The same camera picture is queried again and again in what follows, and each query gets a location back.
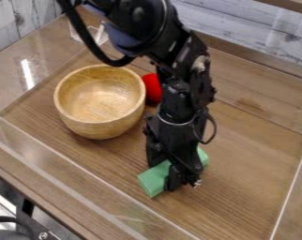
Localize green foam block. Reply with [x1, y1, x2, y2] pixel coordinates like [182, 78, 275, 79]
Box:
[138, 147, 210, 198]

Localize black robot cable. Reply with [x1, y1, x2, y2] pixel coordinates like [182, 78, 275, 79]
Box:
[56, 0, 138, 68]

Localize clear acrylic corner bracket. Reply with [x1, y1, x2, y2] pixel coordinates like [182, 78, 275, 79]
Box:
[69, 24, 109, 46]

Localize clear acrylic wall panel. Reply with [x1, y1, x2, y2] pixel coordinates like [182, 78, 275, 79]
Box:
[0, 117, 199, 240]

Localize wooden brown bowl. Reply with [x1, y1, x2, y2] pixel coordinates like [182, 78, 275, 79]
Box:
[53, 65, 146, 140]

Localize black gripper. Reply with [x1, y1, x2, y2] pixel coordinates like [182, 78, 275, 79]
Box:
[144, 111, 210, 191]

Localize red plush strawberry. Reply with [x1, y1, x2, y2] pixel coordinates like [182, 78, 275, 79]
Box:
[142, 73, 163, 104]

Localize black table leg frame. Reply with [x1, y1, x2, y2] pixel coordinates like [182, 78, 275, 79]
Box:
[0, 198, 61, 240]

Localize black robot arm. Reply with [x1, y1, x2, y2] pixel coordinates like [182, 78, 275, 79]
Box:
[84, 0, 215, 196]

